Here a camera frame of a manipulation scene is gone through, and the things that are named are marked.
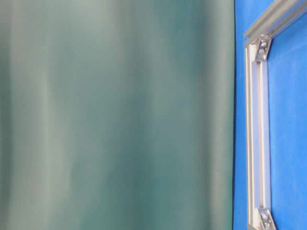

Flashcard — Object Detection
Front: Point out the aluminium extrusion frame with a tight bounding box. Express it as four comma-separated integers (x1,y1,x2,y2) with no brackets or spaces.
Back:
244,0,307,230

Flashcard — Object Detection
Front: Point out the green backdrop curtain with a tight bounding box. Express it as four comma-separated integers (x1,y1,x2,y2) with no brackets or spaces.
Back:
0,0,235,230

